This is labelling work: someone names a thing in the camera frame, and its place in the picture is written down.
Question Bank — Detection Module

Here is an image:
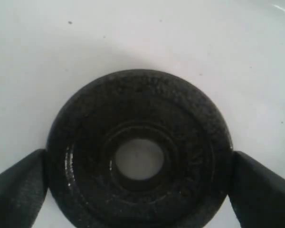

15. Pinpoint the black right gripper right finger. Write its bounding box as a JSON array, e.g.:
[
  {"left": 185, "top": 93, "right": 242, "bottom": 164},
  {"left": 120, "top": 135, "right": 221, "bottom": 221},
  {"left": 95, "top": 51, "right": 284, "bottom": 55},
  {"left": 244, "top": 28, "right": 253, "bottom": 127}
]
[{"left": 228, "top": 151, "right": 285, "bottom": 228}]

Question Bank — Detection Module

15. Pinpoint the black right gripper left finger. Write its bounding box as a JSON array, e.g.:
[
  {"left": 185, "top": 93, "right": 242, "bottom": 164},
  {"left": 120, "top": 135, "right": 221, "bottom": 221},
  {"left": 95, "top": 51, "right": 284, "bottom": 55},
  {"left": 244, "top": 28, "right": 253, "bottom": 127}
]
[{"left": 0, "top": 149, "right": 48, "bottom": 228}]

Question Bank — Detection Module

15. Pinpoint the black weight plate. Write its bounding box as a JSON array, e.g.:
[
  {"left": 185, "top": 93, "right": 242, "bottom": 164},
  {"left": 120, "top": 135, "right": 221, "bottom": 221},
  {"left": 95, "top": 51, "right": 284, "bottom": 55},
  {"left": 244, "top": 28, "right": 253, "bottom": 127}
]
[{"left": 46, "top": 69, "right": 233, "bottom": 228}]

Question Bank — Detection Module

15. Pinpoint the white plastic tray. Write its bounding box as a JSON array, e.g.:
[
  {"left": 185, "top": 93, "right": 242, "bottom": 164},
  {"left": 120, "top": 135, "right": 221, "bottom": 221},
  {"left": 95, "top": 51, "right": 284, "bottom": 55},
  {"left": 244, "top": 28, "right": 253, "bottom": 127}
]
[{"left": 0, "top": 0, "right": 285, "bottom": 228}]

